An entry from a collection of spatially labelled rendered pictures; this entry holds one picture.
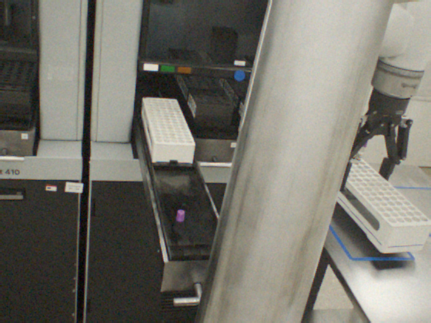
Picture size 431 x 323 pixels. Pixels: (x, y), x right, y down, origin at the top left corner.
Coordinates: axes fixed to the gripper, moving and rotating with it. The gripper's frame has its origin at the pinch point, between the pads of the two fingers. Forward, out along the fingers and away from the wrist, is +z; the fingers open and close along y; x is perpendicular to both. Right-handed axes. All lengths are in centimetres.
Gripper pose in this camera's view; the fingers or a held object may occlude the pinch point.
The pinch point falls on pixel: (362, 179)
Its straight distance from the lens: 109.3
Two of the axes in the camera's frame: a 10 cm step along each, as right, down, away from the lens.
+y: 9.5, 0.0, 3.3
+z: -1.6, 8.8, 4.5
